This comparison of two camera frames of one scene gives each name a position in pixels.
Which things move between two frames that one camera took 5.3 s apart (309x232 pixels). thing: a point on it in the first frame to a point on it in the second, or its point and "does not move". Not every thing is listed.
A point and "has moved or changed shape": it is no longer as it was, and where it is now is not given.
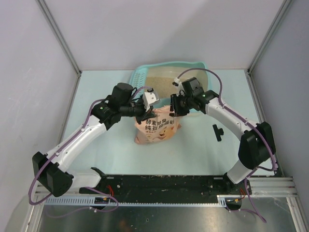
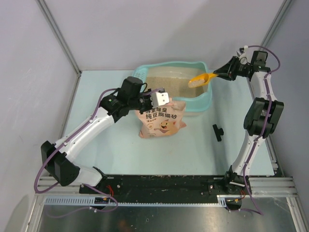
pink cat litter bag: [160, 129] has moved or changed shape
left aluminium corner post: [59, 33] does not move
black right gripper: [175, 110] to [228, 71]
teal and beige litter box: [160, 77] does not move
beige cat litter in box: [162, 85] does not move
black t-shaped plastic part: [218, 132] does not move
